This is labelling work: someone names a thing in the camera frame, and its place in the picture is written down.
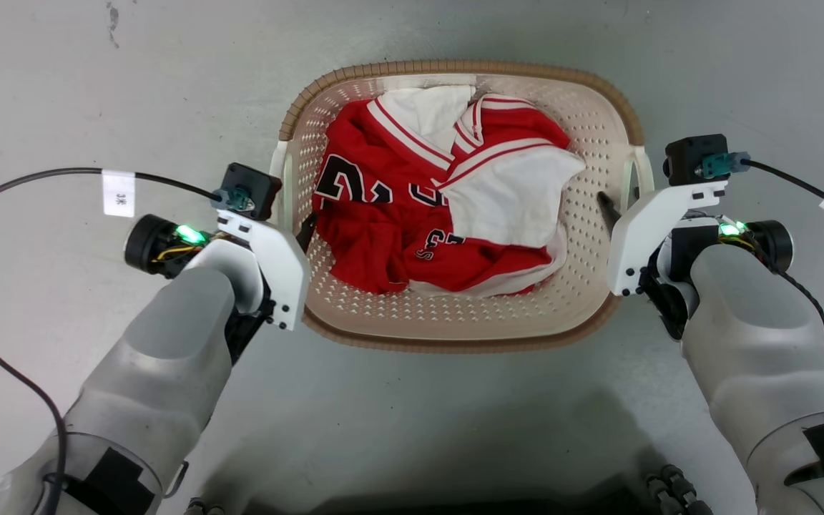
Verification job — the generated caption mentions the black camera cable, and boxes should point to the black camera cable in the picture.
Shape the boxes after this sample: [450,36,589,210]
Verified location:
[0,167,224,515]
[744,159,824,230]

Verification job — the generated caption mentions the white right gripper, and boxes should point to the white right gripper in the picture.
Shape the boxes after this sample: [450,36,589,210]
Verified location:
[596,180,730,341]

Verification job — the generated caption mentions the red and white jersey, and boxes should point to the red and white jersey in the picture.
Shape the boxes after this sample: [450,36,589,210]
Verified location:
[312,86,587,298]

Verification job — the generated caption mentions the beige plastic laundry basket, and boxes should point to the beige plastic laundry basket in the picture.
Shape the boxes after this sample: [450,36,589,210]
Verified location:
[270,59,654,354]

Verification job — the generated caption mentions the braided black right arm cable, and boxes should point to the braided black right arm cable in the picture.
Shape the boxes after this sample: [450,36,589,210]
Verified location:
[741,236,824,355]

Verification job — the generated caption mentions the black left camera cable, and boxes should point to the black left camera cable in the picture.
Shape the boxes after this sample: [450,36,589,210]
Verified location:
[0,167,224,515]

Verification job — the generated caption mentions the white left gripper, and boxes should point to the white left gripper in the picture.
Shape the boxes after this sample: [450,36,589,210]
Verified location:
[225,210,318,363]

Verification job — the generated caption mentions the black right camera cable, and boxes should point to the black right camera cable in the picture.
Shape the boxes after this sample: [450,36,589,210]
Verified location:
[744,159,824,230]

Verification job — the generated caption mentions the white cable label with writing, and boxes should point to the white cable label with writing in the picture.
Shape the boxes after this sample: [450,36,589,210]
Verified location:
[101,170,137,219]

